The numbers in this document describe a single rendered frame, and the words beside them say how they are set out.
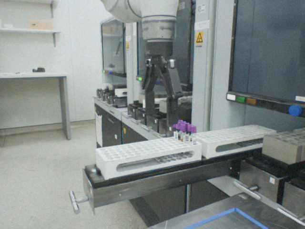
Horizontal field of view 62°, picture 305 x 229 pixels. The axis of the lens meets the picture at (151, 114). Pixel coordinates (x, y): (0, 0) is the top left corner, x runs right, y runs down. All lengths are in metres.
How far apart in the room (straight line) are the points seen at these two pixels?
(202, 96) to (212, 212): 0.65
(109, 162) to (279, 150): 0.49
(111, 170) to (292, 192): 0.45
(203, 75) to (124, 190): 0.61
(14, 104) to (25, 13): 1.28
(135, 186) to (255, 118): 0.59
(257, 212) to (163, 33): 0.45
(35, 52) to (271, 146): 3.68
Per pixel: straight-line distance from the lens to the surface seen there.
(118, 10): 0.79
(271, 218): 0.57
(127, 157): 0.67
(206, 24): 1.09
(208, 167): 0.79
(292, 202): 0.76
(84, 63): 4.21
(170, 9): 0.68
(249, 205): 0.59
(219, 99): 1.02
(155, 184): 0.71
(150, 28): 0.68
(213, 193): 1.00
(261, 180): 0.81
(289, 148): 0.82
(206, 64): 1.08
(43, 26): 3.90
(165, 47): 0.68
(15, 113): 4.22
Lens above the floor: 1.12
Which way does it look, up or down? 13 degrees down
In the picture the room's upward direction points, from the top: straight up
